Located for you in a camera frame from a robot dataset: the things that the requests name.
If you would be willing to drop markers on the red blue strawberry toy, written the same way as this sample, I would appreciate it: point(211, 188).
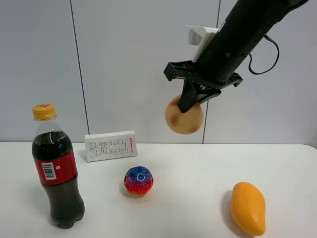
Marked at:
point(138, 181)

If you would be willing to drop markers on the cola bottle yellow cap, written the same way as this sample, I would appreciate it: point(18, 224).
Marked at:
point(54, 158)

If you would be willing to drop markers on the tan spotted round bun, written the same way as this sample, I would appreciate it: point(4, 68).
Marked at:
point(183, 123)

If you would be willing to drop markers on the white printed box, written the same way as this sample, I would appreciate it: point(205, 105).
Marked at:
point(109, 146)

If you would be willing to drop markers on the yellow mango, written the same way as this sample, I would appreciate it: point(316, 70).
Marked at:
point(248, 208)

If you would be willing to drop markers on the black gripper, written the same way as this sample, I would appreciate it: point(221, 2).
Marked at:
point(214, 68)

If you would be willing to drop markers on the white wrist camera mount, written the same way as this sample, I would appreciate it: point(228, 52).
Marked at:
point(200, 36)

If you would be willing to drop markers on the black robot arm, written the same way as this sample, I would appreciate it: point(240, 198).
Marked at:
point(250, 20)

